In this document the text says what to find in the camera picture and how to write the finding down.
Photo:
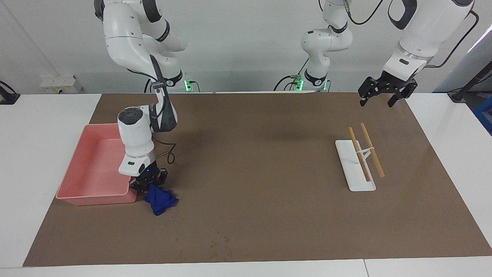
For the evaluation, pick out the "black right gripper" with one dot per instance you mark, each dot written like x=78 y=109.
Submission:
x=148 y=177

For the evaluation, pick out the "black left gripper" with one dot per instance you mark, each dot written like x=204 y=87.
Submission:
x=392 y=82

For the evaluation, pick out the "blue towel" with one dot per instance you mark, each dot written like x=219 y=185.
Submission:
x=159 y=202

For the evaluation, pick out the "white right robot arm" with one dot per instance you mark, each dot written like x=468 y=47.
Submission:
x=130 y=46

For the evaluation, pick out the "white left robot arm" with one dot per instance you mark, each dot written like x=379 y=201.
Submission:
x=326 y=42

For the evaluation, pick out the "white towel rack base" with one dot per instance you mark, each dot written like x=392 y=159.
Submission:
x=351 y=169

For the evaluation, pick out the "pink plastic bin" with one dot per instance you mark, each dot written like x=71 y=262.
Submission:
x=92 y=173

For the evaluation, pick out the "wooden rack rod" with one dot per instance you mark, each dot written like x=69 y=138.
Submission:
x=361 y=159
x=374 y=154

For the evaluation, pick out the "grey slanted panel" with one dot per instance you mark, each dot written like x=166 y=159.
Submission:
x=461 y=77

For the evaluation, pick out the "black stand pole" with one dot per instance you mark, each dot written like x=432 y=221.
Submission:
x=471 y=82

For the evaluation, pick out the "blue crate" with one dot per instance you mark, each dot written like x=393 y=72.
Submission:
x=485 y=115

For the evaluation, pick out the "brown table mat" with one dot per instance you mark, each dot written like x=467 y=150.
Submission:
x=269 y=200

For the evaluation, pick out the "black clamp mount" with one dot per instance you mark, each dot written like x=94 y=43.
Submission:
x=7 y=98

